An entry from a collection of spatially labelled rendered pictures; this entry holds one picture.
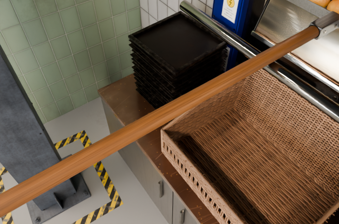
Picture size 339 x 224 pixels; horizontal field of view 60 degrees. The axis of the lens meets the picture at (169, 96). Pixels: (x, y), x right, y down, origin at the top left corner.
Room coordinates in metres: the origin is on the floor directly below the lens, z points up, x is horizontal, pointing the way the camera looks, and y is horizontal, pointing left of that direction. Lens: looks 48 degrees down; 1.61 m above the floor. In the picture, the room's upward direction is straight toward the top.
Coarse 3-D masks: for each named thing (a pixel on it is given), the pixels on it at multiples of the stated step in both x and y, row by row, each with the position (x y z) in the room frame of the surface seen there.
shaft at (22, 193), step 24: (288, 48) 0.50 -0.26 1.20; (240, 72) 0.43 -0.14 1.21; (192, 96) 0.36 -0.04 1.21; (144, 120) 0.31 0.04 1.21; (168, 120) 0.32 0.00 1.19; (96, 144) 0.26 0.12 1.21; (120, 144) 0.26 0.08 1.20; (48, 168) 0.22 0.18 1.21; (72, 168) 0.22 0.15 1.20; (24, 192) 0.18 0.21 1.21; (0, 216) 0.15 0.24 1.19
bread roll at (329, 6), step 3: (333, 0) 0.68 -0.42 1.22; (336, 0) 0.67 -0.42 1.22; (330, 3) 0.68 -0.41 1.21; (333, 3) 0.67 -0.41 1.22; (336, 3) 0.66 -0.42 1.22; (327, 6) 0.68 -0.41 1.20; (330, 6) 0.67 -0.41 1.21; (333, 6) 0.66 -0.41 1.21; (336, 6) 0.66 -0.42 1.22; (327, 9) 0.67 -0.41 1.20; (330, 9) 0.66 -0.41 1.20; (333, 9) 0.66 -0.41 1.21; (336, 9) 0.65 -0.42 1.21; (336, 12) 0.64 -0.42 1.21
